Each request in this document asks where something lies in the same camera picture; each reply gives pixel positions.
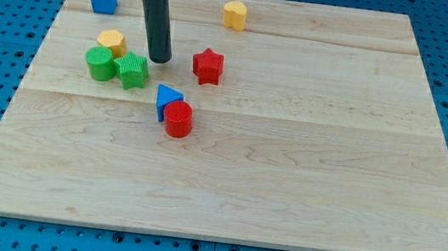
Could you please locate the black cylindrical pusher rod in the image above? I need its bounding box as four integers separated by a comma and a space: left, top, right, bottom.
142, 0, 172, 64

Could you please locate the red star block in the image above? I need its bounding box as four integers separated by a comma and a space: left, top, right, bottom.
192, 48, 224, 85

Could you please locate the green star block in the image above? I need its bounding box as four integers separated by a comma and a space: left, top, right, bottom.
114, 51, 149, 89

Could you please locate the yellow hexagon block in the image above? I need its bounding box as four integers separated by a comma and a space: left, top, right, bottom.
97, 29, 128, 58

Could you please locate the yellow heart block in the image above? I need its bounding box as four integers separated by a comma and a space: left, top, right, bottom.
222, 0, 247, 31

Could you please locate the green cylinder block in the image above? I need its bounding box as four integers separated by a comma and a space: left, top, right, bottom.
85, 46, 116, 82

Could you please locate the blue triangle block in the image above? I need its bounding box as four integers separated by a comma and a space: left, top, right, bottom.
156, 83, 184, 122

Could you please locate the red cylinder block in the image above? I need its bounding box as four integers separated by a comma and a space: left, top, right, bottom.
164, 100, 193, 138

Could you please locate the wooden board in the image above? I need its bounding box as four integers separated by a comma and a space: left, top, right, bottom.
0, 0, 448, 251

